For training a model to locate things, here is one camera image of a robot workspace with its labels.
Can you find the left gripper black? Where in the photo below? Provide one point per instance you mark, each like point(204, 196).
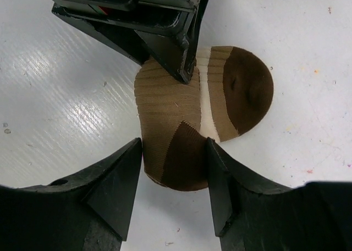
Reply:
point(164, 30)

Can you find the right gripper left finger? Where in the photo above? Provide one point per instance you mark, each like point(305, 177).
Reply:
point(88, 210)

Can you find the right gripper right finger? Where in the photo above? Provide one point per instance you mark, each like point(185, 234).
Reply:
point(251, 212)

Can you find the brown striped sock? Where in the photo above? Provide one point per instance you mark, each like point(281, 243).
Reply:
point(230, 92)

